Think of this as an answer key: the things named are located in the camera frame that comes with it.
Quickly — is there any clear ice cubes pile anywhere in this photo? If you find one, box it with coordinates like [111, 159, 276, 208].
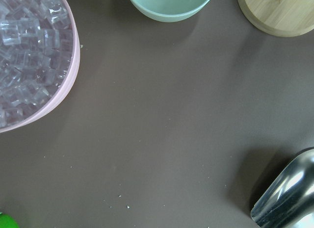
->
[0, 0, 74, 128]

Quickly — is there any steel ice scoop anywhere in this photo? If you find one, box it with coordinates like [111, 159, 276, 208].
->
[250, 148, 314, 228]

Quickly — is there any wooden cup stand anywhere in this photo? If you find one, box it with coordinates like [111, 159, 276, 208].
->
[237, 0, 314, 37]

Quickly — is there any mint green bowl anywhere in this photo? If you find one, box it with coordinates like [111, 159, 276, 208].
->
[130, 0, 210, 23]

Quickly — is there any pink bowl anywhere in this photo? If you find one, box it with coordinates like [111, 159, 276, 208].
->
[0, 0, 80, 133]

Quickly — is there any green lime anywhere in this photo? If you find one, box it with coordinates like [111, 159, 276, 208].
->
[0, 213, 19, 228]

